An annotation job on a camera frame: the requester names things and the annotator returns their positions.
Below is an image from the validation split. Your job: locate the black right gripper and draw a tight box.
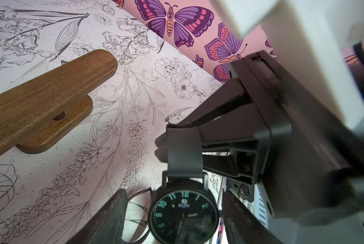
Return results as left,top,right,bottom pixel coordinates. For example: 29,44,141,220
167,51,364,226

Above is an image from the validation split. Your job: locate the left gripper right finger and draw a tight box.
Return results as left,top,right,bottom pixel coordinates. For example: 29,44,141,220
222,190,276,244

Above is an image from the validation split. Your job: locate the black watch with dial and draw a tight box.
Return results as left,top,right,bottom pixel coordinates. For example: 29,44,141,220
128,124,220,244

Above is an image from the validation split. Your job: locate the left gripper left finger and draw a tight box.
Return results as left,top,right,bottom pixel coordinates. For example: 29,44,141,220
67,189,128,244

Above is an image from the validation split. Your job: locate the wooden watch stand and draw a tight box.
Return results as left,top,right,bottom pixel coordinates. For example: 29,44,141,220
0,49,118,156

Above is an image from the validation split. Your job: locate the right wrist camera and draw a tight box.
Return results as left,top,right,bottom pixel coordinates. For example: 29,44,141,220
212,1,364,129

